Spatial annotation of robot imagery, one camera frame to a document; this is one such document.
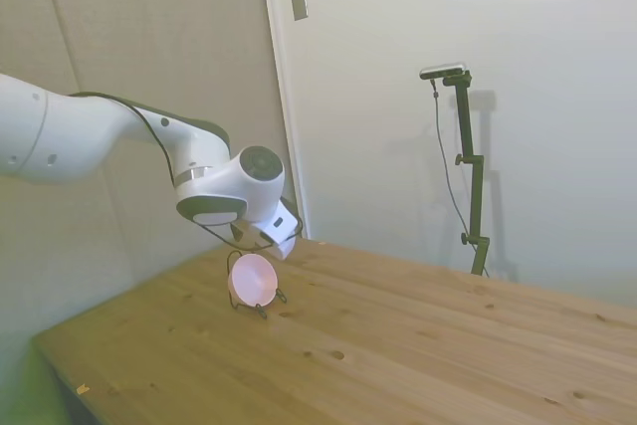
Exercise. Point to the grey exterior camera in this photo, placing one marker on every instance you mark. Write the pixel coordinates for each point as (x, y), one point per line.
(443, 69)

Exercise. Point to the pink plastic bowl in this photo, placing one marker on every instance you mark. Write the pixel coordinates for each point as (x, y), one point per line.
(251, 278)

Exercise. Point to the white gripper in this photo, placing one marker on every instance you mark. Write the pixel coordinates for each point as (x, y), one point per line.
(284, 248)

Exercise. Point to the grey wall switch plate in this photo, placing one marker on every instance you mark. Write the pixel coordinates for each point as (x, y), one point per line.
(298, 2)

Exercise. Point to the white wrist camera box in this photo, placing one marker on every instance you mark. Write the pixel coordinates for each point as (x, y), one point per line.
(278, 221)

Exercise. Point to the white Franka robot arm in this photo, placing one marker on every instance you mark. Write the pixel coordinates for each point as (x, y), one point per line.
(74, 141)

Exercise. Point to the dark green camera stand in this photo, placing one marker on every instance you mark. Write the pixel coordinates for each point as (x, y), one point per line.
(473, 176)

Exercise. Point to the white door frame trim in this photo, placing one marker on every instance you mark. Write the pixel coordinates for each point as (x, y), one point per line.
(281, 71)

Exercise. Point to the small yellow scrap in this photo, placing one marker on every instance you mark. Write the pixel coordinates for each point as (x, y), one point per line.
(82, 388)

